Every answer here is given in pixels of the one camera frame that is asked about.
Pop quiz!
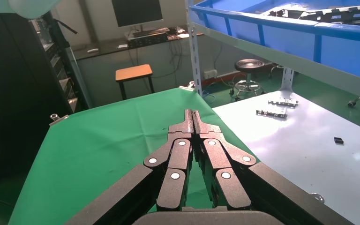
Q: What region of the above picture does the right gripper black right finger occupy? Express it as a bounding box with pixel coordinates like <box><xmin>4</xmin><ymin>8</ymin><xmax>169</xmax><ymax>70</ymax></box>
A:
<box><xmin>193</xmin><ymin>110</ymin><xmax>257</xmax><ymax>211</ymax></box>

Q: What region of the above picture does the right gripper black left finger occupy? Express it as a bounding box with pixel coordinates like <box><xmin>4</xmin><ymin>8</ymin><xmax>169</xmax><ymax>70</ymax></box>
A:
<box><xmin>144</xmin><ymin>109</ymin><xmax>195</xmax><ymax>212</ymax></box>

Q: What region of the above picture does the green table cloth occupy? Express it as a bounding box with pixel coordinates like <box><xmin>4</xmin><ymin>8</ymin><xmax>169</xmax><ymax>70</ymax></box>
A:
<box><xmin>7</xmin><ymin>87</ymin><xmax>261</xmax><ymax>225</ymax></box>

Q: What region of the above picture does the wooden top black stool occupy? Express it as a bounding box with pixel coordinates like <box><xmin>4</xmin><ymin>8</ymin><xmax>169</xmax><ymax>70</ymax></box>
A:
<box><xmin>115</xmin><ymin>63</ymin><xmax>156</xmax><ymax>101</ymax></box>

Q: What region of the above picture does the chrome stool with black seat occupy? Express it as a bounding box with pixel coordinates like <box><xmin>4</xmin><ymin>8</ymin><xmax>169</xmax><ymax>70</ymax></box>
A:
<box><xmin>228</xmin><ymin>58</ymin><xmax>266</xmax><ymax>103</ymax></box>

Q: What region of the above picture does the black equipment box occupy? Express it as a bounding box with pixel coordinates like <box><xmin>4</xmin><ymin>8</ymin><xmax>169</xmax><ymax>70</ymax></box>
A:
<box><xmin>127</xmin><ymin>31</ymin><xmax>170</xmax><ymax>49</ymax></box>

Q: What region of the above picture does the dark top office desk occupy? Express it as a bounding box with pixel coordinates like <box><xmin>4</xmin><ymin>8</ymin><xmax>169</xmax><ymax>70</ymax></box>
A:
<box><xmin>71</xmin><ymin>26</ymin><xmax>204</xmax><ymax>109</ymax></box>

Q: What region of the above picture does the black computer monitor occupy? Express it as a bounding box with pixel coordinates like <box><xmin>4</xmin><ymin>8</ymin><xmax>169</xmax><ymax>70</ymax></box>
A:
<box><xmin>111</xmin><ymin>0</ymin><xmax>164</xmax><ymax>32</ymax></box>

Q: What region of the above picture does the blue plastic bin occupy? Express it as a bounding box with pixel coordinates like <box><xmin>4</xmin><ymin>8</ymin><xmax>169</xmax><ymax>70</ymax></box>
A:
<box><xmin>189</xmin><ymin>0</ymin><xmax>360</xmax><ymax>85</ymax></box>

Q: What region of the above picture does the black equipment rack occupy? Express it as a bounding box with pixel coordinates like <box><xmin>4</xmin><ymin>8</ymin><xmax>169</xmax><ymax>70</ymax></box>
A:
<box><xmin>0</xmin><ymin>11</ymin><xmax>92</xmax><ymax>183</ymax></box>

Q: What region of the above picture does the white rounded cover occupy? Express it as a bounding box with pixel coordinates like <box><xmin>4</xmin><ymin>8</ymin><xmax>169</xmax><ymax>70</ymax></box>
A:
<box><xmin>0</xmin><ymin>0</ymin><xmax>64</xmax><ymax>20</ymax></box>

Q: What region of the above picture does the thin blue cable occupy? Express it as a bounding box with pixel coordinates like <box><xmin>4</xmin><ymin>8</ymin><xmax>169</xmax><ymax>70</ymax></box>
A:
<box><xmin>202</xmin><ymin>90</ymin><xmax>216</xmax><ymax>104</ymax></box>

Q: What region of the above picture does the small slotted metal rail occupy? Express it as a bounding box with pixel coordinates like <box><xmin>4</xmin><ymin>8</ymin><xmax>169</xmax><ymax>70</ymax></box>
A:
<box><xmin>267</xmin><ymin>97</ymin><xmax>300</xmax><ymax>109</ymax></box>
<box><xmin>255</xmin><ymin>108</ymin><xmax>289</xmax><ymax>120</ymax></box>

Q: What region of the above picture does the white wall power outlet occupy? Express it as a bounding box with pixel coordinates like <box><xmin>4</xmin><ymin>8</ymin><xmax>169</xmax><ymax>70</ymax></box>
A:
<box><xmin>203</xmin><ymin>69</ymin><xmax>218</xmax><ymax>80</ymax></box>

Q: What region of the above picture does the white perforated shelf post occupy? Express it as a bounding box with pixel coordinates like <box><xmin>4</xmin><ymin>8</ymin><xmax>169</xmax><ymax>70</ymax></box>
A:
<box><xmin>280</xmin><ymin>66</ymin><xmax>296</xmax><ymax>92</ymax></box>
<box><xmin>184</xmin><ymin>0</ymin><xmax>203</xmax><ymax>96</ymax></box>

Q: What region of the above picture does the stamped metal bracket plate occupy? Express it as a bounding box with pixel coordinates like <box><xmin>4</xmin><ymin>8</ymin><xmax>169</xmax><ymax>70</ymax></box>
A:
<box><xmin>262</xmin><ymin>8</ymin><xmax>313</xmax><ymax>18</ymax></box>
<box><xmin>298</xmin><ymin>4</ymin><xmax>360</xmax><ymax>26</ymax></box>

